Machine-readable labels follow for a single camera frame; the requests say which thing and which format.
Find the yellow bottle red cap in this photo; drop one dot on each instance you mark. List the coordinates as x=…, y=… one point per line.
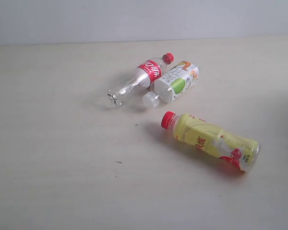
x=213, y=140

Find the white tea bottle fruit label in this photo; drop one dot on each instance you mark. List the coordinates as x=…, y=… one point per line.
x=171, y=85

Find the clear cola bottle red label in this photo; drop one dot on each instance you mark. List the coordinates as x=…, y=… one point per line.
x=138, y=80

